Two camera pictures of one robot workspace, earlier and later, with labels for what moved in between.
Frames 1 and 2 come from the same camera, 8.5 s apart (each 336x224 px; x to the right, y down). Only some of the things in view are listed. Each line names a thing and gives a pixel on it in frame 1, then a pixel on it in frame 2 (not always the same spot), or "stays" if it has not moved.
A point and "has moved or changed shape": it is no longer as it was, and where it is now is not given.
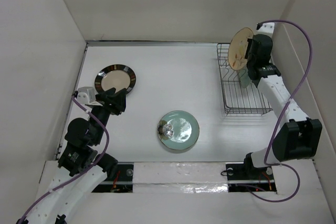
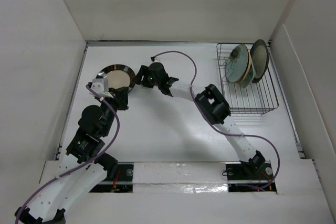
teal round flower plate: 178,130 -> 237,63
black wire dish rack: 237,99 stays
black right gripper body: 250,62 -> 149,82
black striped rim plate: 119,76 stays
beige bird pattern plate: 238,48 has moved or changed shape
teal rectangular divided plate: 245,80 stays
